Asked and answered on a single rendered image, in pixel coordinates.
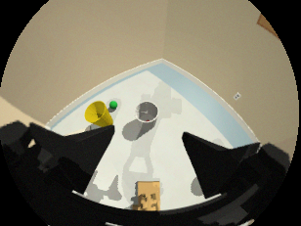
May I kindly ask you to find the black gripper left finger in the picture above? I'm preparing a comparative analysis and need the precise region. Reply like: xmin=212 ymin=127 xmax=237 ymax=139
xmin=28 ymin=123 xmax=115 ymax=195

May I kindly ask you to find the green ball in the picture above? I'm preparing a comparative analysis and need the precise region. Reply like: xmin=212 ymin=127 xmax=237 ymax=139
xmin=109 ymin=101 xmax=118 ymax=110

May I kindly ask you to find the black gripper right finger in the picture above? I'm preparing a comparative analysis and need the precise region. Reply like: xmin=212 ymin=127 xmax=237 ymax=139
xmin=182 ymin=132 xmax=260 ymax=200

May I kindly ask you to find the grey open cylinder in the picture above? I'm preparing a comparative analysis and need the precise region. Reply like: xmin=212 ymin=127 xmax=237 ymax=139
xmin=135 ymin=101 xmax=159 ymax=129

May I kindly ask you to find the olive-yellow open cup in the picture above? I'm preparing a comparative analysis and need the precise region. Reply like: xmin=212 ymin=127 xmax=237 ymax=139
xmin=84 ymin=101 xmax=112 ymax=127

